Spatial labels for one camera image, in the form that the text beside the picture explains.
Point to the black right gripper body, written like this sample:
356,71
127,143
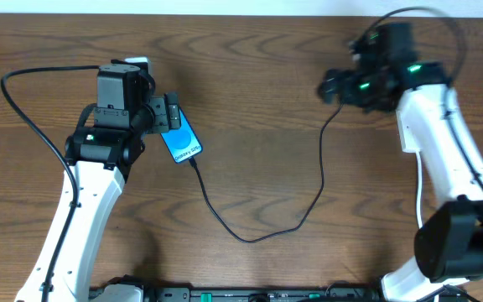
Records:
330,86

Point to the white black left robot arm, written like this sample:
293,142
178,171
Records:
98,156

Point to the blue Galaxy smartphone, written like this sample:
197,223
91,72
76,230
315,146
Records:
182,143

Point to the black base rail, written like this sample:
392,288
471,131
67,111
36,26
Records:
336,292

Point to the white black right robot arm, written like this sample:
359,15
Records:
448,247

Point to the white power strip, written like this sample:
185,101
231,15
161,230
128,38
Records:
407,140

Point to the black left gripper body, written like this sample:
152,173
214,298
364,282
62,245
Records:
171,111

